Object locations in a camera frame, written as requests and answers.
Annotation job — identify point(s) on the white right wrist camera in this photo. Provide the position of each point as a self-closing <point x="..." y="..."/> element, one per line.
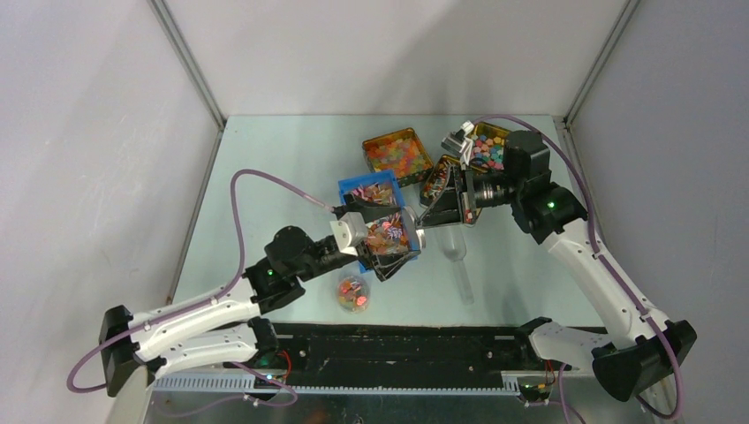
<point x="460" y="144"/>

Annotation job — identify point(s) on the tin of orange candies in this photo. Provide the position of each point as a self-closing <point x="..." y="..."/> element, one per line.
<point x="402" y="152"/>

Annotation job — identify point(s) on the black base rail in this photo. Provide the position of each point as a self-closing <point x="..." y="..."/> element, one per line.
<point x="369" y="354"/>

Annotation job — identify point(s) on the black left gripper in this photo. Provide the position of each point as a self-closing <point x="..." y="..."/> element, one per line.
<point x="386" y="265"/>

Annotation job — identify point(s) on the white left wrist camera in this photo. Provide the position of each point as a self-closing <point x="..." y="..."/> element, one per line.
<point x="349" y="232"/>

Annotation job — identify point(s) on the grey slotted cable duct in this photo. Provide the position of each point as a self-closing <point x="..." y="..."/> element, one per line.
<point x="233" y="383"/>

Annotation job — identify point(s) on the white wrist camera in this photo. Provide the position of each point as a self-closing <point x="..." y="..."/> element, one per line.
<point x="349" y="232"/>
<point x="460" y="144"/>

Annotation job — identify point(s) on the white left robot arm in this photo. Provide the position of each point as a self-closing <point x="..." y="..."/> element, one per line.
<point x="228" y="324"/>

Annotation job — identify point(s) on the blue plastic candy bin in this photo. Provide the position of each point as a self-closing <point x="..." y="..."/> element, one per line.
<point x="387" y="235"/>

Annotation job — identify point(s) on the tin of wrapped candies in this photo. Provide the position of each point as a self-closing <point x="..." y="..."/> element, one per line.
<point x="445" y="174"/>

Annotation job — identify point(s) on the tin of pastel candies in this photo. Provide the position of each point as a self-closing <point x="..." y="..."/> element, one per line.
<point x="488" y="146"/>

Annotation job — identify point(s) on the clear plastic jar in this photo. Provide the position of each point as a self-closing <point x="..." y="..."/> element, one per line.
<point x="353" y="293"/>

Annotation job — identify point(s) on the clear plastic scoop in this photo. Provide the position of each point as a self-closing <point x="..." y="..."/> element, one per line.
<point x="453" y="247"/>

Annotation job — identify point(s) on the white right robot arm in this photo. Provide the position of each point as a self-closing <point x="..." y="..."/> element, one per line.
<point x="641" y="345"/>

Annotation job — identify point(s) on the white jar lid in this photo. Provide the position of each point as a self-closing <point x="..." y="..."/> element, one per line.
<point x="416" y="234"/>

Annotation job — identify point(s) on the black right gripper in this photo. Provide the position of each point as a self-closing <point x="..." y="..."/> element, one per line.
<point x="447" y="208"/>

